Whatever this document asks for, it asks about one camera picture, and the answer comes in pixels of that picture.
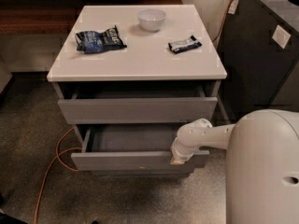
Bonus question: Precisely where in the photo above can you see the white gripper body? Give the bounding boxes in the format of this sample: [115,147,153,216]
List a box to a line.
[170,137,198,165]

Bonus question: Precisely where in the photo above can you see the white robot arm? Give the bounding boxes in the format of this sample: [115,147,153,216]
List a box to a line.
[171,109,299,224]

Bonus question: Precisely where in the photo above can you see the grey top drawer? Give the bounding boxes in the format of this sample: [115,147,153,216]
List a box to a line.
[58,96,218,124]

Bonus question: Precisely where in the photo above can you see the grey drawer cabinet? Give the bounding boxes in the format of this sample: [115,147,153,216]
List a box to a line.
[46,4,228,177]

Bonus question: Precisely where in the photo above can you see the small dark snack packet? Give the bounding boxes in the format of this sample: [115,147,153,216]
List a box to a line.
[168,35,202,54]

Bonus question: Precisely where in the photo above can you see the dark grey bin cabinet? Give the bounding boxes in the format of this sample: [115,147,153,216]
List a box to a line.
[217,0,299,120]

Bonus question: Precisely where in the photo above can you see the white bowl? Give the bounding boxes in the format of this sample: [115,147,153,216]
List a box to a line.
[137,8,166,32]

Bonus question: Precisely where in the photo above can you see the blue chip bag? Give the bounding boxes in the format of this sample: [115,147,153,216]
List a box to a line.
[75,26,126,54]

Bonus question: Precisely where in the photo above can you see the white label sticker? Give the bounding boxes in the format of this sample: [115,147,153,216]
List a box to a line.
[272,25,291,49]

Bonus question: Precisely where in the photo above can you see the wooden bench shelf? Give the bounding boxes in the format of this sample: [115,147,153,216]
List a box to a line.
[0,0,182,35]

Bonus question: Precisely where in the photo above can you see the orange floor cable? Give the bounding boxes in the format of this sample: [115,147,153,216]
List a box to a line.
[33,127,82,224]

